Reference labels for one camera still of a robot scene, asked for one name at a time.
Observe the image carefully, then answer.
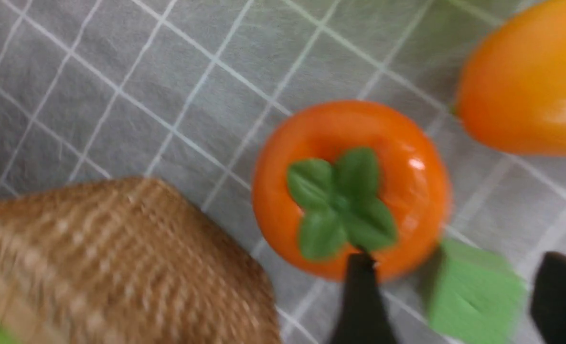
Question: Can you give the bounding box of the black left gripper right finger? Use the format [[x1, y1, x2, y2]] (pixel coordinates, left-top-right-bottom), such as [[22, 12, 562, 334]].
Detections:
[[530, 252, 566, 344]]

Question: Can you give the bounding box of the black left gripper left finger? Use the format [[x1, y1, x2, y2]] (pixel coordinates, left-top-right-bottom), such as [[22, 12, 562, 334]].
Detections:
[[331, 252, 398, 344]]

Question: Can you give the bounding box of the orange persimmon with green leaf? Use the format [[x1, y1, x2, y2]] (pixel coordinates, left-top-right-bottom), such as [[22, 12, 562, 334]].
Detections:
[[252, 100, 452, 281]]

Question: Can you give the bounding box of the yellow orange mango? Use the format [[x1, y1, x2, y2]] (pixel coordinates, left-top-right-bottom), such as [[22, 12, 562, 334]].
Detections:
[[454, 0, 566, 157]]

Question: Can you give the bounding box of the green foam cube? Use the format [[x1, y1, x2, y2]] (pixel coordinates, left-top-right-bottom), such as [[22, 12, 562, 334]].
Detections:
[[422, 237, 527, 344]]

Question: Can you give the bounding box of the woven rattan basket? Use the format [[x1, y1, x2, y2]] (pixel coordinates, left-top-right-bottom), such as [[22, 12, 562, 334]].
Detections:
[[0, 177, 281, 344]]

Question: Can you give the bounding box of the grey checkered tablecloth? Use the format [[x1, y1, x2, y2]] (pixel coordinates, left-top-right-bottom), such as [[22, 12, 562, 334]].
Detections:
[[0, 0, 566, 344]]

